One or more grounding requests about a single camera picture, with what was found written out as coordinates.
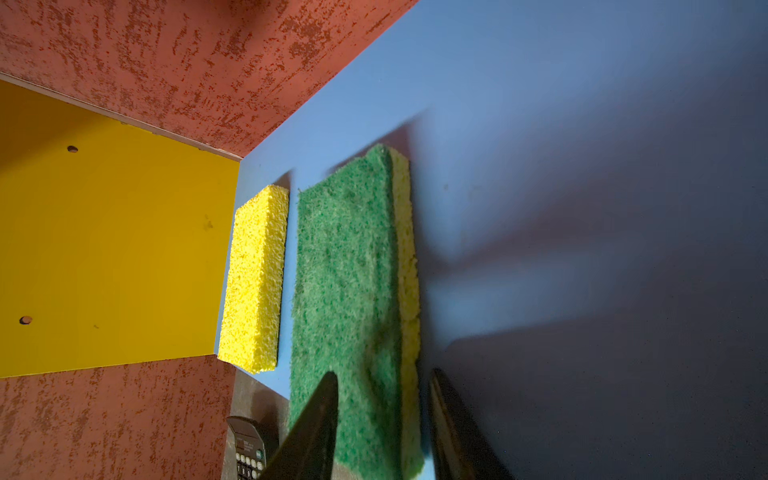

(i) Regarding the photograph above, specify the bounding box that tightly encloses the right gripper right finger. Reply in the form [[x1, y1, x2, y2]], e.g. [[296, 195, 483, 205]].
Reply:
[[428, 368, 514, 480]]

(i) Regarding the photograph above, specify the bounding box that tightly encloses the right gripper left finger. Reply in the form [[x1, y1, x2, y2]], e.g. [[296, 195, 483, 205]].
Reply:
[[260, 371, 339, 480]]

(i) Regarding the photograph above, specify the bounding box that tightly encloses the yellow sponge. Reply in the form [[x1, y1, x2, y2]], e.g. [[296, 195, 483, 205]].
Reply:
[[218, 185, 290, 374]]

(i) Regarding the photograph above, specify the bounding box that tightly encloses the dark green sponge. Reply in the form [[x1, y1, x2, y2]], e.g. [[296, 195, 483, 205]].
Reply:
[[290, 144, 424, 479]]

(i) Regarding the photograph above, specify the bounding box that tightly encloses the yellow shelf with coloured boards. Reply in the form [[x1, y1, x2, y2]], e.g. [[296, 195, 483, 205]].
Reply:
[[1, 1, 767, 479]]

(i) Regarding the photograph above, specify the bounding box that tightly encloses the black calculator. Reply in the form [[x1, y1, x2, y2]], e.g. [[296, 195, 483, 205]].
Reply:
[[227, 416, 279, 479]]

